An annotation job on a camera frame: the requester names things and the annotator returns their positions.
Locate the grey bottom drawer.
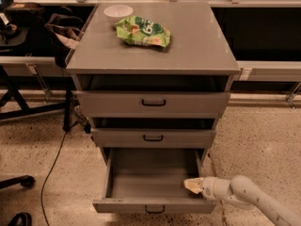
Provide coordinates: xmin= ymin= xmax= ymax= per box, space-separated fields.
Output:
xmin=93 ymin=148 xmax=215 ymax=214

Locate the grey drawer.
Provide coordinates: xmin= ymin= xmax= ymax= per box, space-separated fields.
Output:
xmin=91 ymin=128 xmax=216 ymax=149
xmin=93 ymin=148 xmax=215 ymax=214
xmin=77 ymin=90 xmax=230 ymax=118

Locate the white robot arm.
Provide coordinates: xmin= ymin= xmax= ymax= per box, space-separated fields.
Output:
xmin=183 ymin=175 xmax=301 ymax=226

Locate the grey drawer cabinet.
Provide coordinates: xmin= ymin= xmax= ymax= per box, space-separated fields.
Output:
xmin=65 ymin=0 xmax=241 ymax=174

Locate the grey middle drawer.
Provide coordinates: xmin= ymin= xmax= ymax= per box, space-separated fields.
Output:
xmin=91 ymin=128 xmax=216 ymax=149

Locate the grey top drawer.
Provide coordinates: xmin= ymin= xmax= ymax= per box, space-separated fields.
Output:
xmin=77 ymin=90 xmax=230 ymax=118

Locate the green snack bag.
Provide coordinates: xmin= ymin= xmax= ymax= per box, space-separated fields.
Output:
xmin=116 ymin=16 xmax=171 ymax=48

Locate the office chair base leg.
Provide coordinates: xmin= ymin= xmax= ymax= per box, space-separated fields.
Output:
xmin=0 ymin=175 xmax=35 ymax=189

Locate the white bowl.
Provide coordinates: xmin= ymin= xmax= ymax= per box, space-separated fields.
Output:
xmin=103 ymin=5 xmax=134 ymax=24

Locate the dark bag with cloth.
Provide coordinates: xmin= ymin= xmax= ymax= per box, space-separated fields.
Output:
xmin=45 ymin=13 xmax=84 ymax=68

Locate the metal rail bracket right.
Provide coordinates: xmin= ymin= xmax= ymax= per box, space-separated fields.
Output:
xmin=286 ymin=82 xmax=301 ymax=108

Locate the metal rail bracket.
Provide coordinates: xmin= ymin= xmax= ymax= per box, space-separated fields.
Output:
xmin=25 ymin=63 xmax=53 ymax=101
xmin=286 ymin=82 xmax=301 ymax=108

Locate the black floor cable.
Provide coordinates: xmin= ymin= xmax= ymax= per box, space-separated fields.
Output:
xmin=40 ymin=120 xmax=79 ymax=226

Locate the metal rail bracket left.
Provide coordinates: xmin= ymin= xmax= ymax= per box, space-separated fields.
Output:
xmin=25 ymin=63 xmax=53 ymax=101

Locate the black table frame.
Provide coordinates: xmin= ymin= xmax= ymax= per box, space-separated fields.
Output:
xmin=0 ymin=67 xmax=72 ymax=132

